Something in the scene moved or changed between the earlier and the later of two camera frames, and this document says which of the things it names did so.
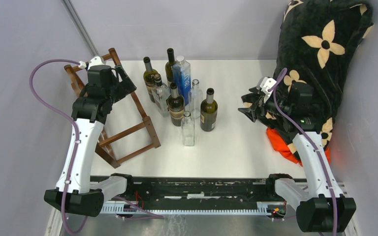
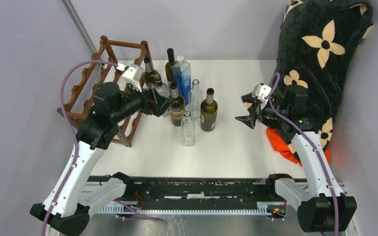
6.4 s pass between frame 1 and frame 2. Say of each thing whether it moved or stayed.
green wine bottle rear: stayed
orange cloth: stayed
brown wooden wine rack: moved
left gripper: moved
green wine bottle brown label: stayed
